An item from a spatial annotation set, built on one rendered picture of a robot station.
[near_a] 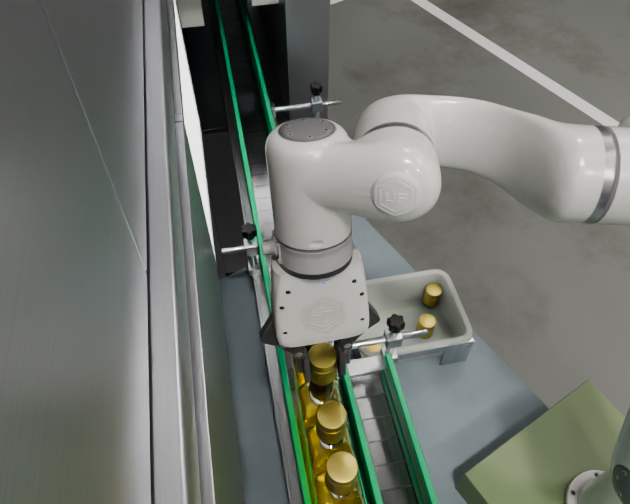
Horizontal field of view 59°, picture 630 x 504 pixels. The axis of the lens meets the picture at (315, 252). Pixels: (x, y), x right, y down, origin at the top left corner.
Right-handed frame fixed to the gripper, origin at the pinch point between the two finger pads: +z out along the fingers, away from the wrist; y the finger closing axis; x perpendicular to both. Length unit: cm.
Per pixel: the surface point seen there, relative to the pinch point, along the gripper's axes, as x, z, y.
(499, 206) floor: 144, 85, 104
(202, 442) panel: -15.6, -10.0, -12.7
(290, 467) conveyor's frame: 6.1, 29.9, -5.3
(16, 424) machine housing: -31.5, -34.2, -15.0
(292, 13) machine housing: 97, -15, 13
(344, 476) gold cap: -11.9, 5.4, -0.4
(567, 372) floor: 68, 105, 95
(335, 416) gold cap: -5.5, 3.7, 0.2
